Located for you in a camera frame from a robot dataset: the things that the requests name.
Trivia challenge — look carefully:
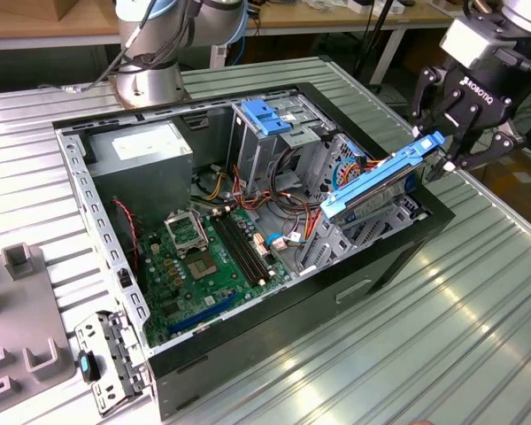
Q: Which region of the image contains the black cable bundle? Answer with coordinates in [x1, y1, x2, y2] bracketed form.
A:
[267, 148, 322, 212]

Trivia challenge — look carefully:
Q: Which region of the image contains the grey parts rack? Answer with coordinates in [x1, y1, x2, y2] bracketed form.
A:
[0, 242, 79, 411]

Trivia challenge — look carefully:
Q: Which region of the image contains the metal optical drive cage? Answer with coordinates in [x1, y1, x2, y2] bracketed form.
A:
[227, 90, 338, 198]

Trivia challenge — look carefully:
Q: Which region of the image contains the wooden desk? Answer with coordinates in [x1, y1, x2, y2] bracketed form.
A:
[0, 0, 517, 52]

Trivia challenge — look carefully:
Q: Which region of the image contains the red yellow power wire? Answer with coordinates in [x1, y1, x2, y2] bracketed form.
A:
[358, 154, 390, 172]

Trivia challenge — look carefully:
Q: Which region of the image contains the blue expansion slot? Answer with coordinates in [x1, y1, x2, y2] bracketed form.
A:
[165, 290, 240, 336]

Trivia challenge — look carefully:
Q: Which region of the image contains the black RAM slot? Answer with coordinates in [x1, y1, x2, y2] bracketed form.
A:
[223, 207, 275, 282]
[229, 205, 281, 279]
[209, 211, 265, 288]
[216, 209, 270, 285]

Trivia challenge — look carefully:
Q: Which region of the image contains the blue data wire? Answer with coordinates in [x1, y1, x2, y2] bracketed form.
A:
[330, 154, 364, 200]

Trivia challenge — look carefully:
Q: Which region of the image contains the blue plastic drive latch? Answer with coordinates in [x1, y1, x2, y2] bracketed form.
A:
[241, 99, 294, 139]

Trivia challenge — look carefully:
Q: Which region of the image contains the black case fan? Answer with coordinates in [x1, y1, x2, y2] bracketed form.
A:
[112, 201, 150, 297]

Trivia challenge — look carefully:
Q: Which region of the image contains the green motherboard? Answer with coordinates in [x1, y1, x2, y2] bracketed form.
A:
[135, 205, 293, 349]

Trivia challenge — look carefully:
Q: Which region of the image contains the metal socket cover frame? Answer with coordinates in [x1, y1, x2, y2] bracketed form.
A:
[163, 209, 211, 258]

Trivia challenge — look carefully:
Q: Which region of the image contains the red twisted fan wire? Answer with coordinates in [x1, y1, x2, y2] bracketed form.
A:
[112, 197, 142, 272]

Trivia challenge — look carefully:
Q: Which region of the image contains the metal slot bracket retainer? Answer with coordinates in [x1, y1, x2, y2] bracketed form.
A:
[73, 309, 155, 418]

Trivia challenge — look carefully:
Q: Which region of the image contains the metal disk bay cage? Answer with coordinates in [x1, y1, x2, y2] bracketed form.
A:
[296, 188, 428, 276]

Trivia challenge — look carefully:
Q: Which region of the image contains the black open PC case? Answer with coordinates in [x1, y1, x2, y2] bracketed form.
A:
[51, 81, 456, 421]

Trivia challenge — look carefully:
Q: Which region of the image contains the CPU socket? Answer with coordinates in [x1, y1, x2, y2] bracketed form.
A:
[184, 250, 220, 282]

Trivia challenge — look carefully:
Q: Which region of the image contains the yellow orange wire bundle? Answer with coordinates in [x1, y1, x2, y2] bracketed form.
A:
[202, 171, 227, 201]

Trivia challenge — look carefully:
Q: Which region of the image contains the red orange wire bundle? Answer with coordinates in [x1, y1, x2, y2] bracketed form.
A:
[231, 164, 276, 214]

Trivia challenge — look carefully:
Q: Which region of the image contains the hard disk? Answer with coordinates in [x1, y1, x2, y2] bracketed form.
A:
[319, 132, 446, 229]

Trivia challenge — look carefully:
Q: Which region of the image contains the short light blue wire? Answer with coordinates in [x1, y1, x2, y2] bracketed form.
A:
[264, 232, 303, 252]

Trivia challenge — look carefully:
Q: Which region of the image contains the brown cardboard box with label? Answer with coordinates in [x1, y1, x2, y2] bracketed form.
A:
[462, 148, 531, 222]

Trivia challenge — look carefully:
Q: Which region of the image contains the grey power supply unit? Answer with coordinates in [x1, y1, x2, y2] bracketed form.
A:
[84, 120, 195, 229]

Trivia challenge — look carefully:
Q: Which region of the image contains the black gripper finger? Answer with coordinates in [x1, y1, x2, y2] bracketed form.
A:
[410, 66, 459, 137]
[427, 108, 521, 182]

